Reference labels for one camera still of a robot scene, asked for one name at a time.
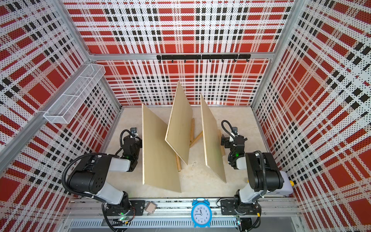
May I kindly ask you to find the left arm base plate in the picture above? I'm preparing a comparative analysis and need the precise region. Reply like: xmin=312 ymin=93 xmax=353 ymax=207
xmin=104 ymin=200 xmax=146 ymax=217

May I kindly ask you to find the wooden board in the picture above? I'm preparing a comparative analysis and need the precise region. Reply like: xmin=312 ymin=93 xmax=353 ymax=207
xmin=165 ymin=82 xmax=193 ymax=164
xmin=200 ymin=95 xmax=227 ymax=183
xmin=142 ymin=104 xmax=181 ymax=193

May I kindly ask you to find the white wire mesh basket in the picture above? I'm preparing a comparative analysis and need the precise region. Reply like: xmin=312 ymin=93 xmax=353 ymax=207
xmin=43 ymin=64 xmax=105 ymax=124

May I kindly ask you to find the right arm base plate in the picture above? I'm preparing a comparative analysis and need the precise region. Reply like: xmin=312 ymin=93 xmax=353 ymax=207
xmin=220 ymin=199 xmax=261 ymax=216

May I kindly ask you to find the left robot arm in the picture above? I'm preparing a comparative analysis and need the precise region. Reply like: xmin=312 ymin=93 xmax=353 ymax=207
xmin=61 ymin=130 xmax=142 ymax=214

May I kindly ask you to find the black hook rail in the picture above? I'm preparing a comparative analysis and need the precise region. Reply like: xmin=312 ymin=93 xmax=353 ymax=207
xmin=157 ymin=54 xmax=252 ymax=62

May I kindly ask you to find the lavender toaster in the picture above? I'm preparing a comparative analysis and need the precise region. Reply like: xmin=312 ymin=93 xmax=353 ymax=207
xmin=280 ymin=171 xmax=293 ymax=195

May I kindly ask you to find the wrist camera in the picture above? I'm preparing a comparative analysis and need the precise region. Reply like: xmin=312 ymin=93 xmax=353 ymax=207
xmin=130 ymin=127 xmax=138 ymax=137
xmin=232 ymin=127 xmax=238 ymax=135

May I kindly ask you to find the blue alarm clock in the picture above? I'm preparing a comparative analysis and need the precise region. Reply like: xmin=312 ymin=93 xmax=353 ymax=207
xmin=191 ymin=198 xmax=212 ymax=228

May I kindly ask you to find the small brown square block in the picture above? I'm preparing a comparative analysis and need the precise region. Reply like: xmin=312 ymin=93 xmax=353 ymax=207
xmin=145 ymin=202 xmax=157 ymax=214

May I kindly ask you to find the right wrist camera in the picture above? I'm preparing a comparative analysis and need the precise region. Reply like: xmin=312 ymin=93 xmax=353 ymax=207
xmin=232 ymin=127 xmax=238 ymax=135

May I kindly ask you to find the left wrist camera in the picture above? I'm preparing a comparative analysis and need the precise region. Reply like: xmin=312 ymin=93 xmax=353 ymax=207
xmin=130 ymin=127 xmax=138 ymax=137

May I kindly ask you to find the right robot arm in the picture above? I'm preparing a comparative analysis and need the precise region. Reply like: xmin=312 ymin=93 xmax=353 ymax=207
xmin=221 ymin=135 xmax=293 ymax=215

